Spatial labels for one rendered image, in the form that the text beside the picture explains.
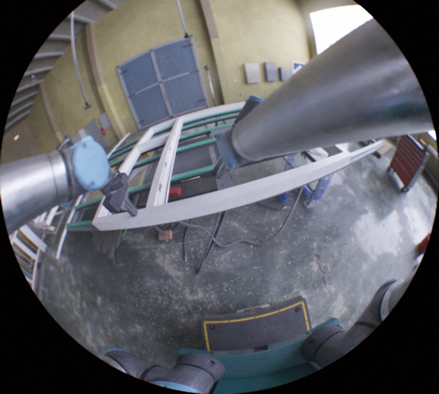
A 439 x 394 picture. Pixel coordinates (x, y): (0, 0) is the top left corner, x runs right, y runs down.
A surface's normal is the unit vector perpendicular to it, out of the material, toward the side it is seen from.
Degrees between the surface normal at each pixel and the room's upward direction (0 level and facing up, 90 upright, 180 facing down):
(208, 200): 0
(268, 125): 86
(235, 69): 90
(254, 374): 0
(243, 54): 90
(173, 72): 90
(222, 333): 0
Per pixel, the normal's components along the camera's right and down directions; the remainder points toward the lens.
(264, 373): -0.18, -0.73
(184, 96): 0.17, 0.63
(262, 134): -0.81, 0.56
